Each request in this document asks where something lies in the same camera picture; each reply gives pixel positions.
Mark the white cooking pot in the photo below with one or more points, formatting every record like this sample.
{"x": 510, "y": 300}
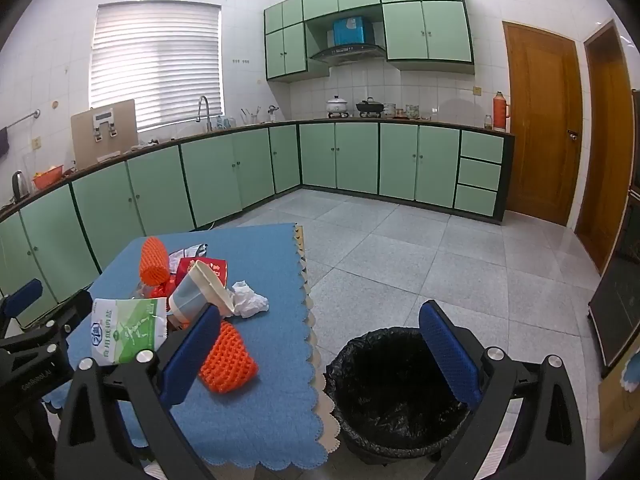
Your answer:
{"x": 337, "y": 107}

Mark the red paper cup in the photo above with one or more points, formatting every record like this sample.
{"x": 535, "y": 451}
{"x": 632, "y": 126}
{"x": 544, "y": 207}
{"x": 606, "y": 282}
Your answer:
{"x": 210, "y": 266}

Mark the white tissue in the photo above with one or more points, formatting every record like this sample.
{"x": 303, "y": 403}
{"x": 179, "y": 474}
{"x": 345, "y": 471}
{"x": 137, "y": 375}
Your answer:
{"x": 246, "y": 302}

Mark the green white milk carton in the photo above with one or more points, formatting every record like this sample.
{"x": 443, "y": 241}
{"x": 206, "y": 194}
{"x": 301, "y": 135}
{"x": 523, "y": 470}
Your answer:
{"x": 121, "y": 328}

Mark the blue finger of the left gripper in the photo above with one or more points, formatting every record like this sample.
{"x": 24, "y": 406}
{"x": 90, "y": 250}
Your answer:
{"x": 14, "y": 304}

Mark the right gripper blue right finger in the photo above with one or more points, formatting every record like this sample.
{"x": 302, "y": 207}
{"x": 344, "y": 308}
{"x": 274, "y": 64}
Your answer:
{"x": 546, "y": 441}

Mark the wooden door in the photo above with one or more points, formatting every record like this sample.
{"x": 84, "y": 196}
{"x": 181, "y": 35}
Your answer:
{"x": 611, "y": 152}
{"x": 545, "y": 120}

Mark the dark hanging towel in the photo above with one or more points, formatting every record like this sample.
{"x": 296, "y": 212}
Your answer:
{"x": 4, "y": 142}

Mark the white window blind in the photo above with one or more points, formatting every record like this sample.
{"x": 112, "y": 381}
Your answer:
{"x": 163, "y": 54}

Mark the chrome kitchen faucet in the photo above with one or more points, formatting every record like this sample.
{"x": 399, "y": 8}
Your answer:
{"x": 204, "y": 113}

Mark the wall towel rail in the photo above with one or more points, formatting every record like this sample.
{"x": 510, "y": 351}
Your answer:
{"x": 33, "y": 115}

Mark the cardboard box with scale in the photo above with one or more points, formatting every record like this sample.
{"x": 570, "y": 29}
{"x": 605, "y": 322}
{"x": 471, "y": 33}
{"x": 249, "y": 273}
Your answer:
{"x": 103, "y": 132}

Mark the green lower kitchen cabinets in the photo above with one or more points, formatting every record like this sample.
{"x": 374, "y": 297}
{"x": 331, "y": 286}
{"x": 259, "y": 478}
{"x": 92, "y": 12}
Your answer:
{"x": 66, "y": 235}

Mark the orange plastic basin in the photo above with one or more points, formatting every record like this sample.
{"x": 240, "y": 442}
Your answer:
{"x": 44, "y": 179}

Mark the left wooden door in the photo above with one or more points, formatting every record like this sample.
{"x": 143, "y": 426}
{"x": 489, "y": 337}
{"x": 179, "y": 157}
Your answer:
{"x": 545, "y": 120}

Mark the black lined trash bin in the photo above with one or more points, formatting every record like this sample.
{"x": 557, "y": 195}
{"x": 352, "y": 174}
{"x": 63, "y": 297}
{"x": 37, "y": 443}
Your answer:
{"x": 391, "y": 399}

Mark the black range hood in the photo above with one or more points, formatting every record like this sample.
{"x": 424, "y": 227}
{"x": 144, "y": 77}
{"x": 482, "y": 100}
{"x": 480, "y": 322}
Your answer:
{"x": 349, "y": 53}

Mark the tall orange foam net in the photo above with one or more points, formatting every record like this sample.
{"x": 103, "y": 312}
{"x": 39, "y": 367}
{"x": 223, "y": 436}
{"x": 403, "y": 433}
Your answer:
{"x": 154, "y": 262}

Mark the blue felt table cloth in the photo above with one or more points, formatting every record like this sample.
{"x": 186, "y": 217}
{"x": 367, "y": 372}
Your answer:
{"x": 243, "y": 389}

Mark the red crinkled plastic wrapper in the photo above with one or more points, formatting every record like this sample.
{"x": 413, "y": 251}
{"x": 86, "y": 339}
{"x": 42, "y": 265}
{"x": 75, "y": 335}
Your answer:
{"x": 165, "y": 289}

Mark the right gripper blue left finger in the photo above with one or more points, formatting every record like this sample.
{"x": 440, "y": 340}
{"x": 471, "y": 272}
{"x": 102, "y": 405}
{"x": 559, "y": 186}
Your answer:
{"x": 94, "y": 442}

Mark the black wok pan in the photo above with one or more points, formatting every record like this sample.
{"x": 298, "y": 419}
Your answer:
{"x": 370, "y": 108}

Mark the steel electric kettle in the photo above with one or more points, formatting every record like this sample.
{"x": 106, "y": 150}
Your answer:
{"x": 20, "y": 186}

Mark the light blue drink carton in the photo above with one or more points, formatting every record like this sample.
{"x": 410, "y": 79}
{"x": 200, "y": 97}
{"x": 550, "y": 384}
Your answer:
{"x": 196, "y": 292}

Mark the blue white snack wrapper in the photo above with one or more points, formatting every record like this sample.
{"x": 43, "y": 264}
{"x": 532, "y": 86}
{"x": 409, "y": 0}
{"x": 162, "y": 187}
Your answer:
{"x": 198, "y": 250}

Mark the right wooden door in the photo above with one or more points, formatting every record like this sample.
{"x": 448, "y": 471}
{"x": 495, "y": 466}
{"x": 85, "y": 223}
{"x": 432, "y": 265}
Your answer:
{"x": 611, "y": 152}

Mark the orange thermos flask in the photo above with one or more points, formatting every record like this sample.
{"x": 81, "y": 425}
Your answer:
{"x": 500, "y": 112}

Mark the blue box on hood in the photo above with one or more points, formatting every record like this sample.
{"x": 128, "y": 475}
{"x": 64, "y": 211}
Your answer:
{"x": 354, "y": 30}

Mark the green upper wall cabinets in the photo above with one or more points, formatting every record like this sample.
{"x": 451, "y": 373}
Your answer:
{"x": 304, "y": 39}

